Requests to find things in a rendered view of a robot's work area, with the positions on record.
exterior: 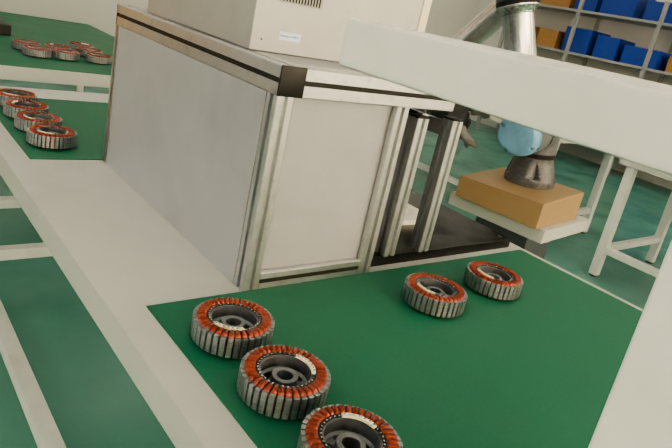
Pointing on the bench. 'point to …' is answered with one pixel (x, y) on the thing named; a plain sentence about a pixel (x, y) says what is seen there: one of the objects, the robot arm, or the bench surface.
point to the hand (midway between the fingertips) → (490, 127)
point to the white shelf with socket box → (481, 67)
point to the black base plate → (444, 237)
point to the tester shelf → (279, 67)
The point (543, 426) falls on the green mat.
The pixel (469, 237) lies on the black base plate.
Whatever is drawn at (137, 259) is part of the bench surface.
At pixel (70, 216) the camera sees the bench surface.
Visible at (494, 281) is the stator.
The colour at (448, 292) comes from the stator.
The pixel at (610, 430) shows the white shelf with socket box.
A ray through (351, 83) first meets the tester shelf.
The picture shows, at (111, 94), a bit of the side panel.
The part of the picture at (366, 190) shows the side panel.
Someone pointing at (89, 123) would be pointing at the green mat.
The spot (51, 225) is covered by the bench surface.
